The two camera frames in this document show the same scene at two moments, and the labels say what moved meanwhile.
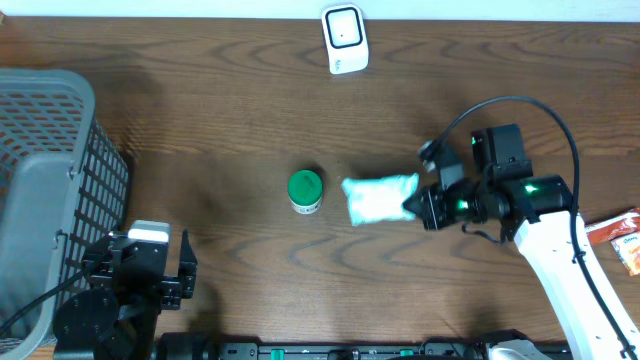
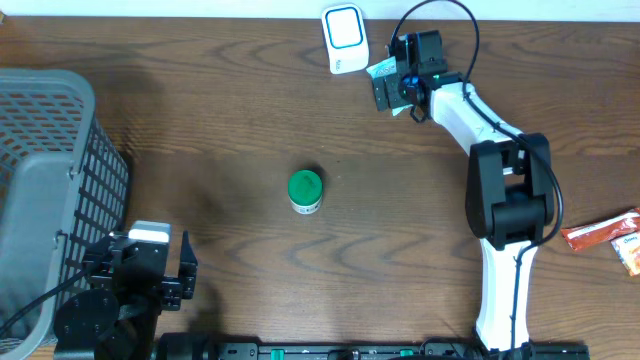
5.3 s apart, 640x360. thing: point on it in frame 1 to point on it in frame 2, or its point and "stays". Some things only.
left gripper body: x=165 y=297 stays
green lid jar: x=305 y=191 stays
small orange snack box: x=628 y=250 stays
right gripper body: x=467 y=201 to x=396 y=86
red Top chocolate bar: x=620 y=226 stays
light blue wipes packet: x=380 y=199 to x=387 y=67
